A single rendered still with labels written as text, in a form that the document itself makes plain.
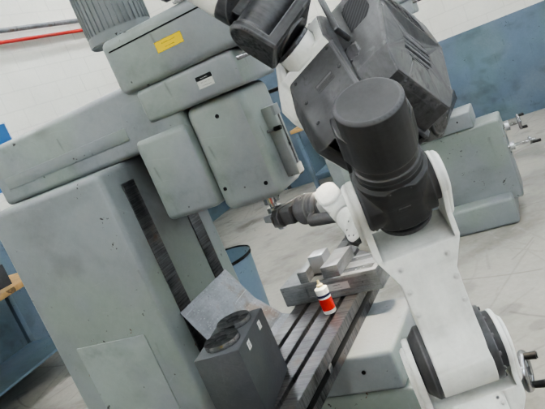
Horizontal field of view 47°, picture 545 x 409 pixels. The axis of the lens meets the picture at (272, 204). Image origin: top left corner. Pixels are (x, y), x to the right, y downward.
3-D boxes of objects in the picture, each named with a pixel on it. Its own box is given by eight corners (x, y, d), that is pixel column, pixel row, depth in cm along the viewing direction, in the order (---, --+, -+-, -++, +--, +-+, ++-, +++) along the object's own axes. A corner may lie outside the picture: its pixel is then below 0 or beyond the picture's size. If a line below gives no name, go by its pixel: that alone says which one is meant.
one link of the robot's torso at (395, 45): (505, 119, 119) (437, 32, 144) (386, 24, 101) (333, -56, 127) (393, 218, 132) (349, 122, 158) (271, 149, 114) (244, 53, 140)
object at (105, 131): (224, 118, 196) (199, 57, 192) (189, 135, 176) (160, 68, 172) (51, 187, 233) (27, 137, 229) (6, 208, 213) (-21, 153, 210)
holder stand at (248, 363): (289, 368, 165) (259, 302, 162) (270, 418, 145) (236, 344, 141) (248, 378, 169) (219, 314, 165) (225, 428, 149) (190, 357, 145)
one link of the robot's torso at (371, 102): (420, 104, 90) (384, 45, 103) (336, 137, 92) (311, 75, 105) (449, 225, 109) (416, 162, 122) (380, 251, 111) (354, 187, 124)
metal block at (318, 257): (333, 263, 207) (327, 247, 206) (328, 271, 202) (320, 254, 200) (319, 266, 209) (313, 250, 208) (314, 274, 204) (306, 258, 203)
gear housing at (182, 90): (278, 70, 185) (265, 38, 183) (244, 84, 164) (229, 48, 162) (189, 107, 200) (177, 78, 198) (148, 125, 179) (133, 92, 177)
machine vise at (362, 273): (395, 267, 203) (383, 237, 201) (383, 288, 190) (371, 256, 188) (303, 286, 220) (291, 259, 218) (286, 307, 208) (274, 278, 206)
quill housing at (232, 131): (306, 174, 191) (266, 75, 185) (281, 196, 173) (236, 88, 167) (254, 191, 200) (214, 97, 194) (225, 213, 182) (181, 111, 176)
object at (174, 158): (253, 180, 201) (221, 105, 196) (219, 206, 180) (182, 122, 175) (206, 195, 210) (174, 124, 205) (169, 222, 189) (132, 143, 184)
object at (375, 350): (426, 325, 201) (413, 293, 199) (405, 389, 171) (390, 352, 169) (292, 349, 224) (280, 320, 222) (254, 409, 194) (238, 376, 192)
